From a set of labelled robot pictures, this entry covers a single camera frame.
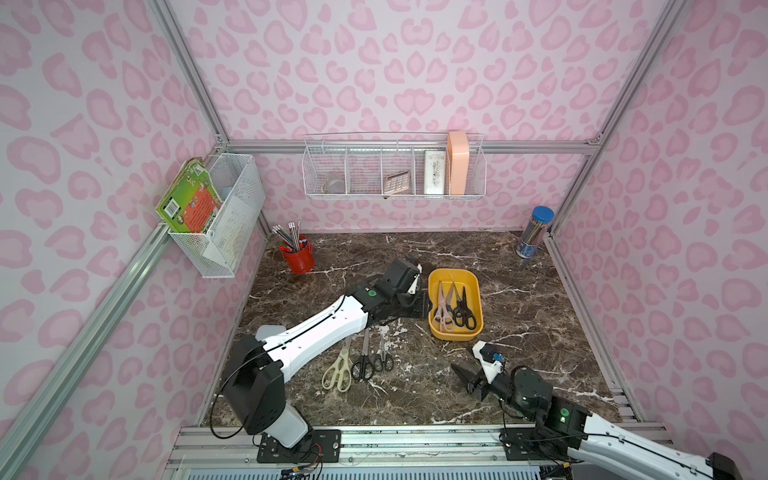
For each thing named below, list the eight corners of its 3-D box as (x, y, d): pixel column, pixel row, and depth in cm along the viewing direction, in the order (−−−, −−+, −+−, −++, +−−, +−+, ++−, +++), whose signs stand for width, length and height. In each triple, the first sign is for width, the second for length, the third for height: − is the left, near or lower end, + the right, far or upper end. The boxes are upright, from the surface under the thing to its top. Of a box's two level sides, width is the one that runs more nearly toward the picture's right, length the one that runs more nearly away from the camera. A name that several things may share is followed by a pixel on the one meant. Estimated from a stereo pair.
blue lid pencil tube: (518, 259, 114) (537, 220, 98) (513, 245, 118) (531, 206, 103) (537, 259, 114) (559, 220, 98) (531, 245, 118) (551, 206, 103)
